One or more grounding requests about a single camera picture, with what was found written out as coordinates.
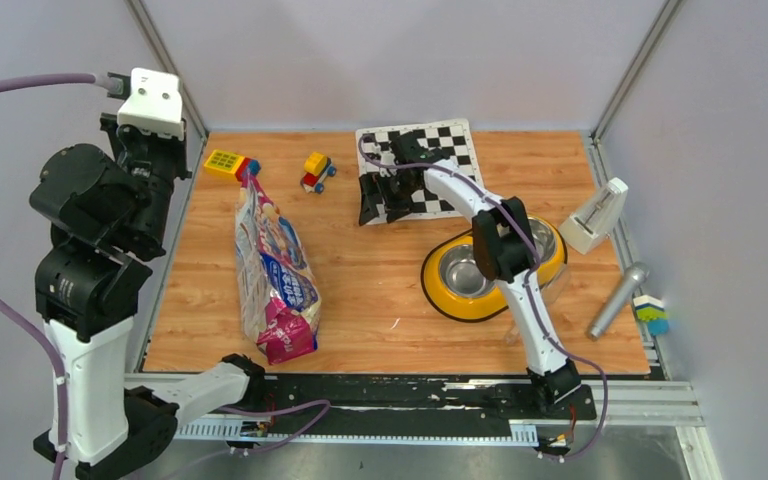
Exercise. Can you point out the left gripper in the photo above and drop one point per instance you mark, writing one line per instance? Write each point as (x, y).
(124, 134)

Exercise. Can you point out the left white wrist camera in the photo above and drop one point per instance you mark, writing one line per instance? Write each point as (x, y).
(154, 105)

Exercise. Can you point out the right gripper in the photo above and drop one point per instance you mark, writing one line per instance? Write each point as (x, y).
(371, 187)

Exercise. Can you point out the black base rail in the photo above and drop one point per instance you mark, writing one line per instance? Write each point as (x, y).
(427, 409)

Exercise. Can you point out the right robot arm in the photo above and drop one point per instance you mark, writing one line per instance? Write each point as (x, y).
(505, 253)

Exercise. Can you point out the toy block car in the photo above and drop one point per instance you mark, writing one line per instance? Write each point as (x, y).
(317, 168)

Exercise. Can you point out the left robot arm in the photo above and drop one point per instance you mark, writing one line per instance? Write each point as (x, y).
(108, 212)

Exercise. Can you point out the clear plastic scoop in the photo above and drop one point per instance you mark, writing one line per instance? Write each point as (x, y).
(551, 291)

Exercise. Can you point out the black white chessboard mat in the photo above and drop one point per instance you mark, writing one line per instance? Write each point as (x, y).
(453, 136)

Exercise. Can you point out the yellow double pet bowl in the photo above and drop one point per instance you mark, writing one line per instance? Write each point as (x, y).
(454, 286)

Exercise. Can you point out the pink pet food bag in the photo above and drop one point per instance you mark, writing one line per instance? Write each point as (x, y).
(280, 303)

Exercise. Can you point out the green blue block toy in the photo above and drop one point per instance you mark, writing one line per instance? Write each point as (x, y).
(650, 311)

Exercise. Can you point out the silver microphone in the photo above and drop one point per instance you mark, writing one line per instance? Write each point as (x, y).
(632, 278)

